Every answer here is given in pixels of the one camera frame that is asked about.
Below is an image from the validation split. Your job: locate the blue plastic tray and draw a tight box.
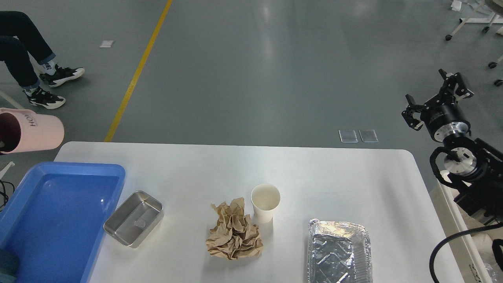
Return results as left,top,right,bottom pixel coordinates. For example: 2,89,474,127
0,162,125,283

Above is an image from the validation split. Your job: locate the clear floor plate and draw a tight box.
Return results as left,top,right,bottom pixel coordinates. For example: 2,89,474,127
338,129,359,143
359,129,379,143

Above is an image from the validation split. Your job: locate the black cables left edge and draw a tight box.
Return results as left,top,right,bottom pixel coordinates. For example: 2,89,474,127
0,178,16,213

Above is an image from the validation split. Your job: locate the clear floor plate right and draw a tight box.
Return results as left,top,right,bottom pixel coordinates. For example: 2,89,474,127
359,129,379,143

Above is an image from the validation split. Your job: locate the crumpled brown paper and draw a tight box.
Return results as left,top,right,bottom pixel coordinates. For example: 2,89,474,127
205,197,264,261

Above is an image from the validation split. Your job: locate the aluminium foil tray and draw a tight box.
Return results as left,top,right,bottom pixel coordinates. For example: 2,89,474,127
307,219,373,283

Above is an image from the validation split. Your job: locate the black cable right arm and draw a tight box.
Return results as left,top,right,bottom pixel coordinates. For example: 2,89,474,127
429,224,503,283

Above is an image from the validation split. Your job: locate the white rolling cart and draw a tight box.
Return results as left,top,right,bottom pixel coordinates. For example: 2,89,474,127
445,0,503,41

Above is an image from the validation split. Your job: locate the person in black sweater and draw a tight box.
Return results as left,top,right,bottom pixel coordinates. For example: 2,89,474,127
0,11,85,110

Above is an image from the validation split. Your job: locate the white paper cup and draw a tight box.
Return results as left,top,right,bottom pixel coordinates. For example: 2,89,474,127
250,184,281,223

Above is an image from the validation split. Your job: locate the pink mug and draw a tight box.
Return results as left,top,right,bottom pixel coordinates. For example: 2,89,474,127
0,108,65,154

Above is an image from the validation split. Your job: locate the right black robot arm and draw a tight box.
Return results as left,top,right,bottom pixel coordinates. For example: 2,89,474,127
401,69,503,283

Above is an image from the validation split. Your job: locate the clear floor plate left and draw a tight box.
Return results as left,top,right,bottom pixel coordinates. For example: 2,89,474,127
338,129,359,143

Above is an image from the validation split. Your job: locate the small stainless steel tray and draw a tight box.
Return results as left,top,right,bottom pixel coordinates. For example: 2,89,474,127
103,190,163,248

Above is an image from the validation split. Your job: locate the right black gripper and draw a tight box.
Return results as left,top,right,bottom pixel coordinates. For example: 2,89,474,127
401,69,474,143

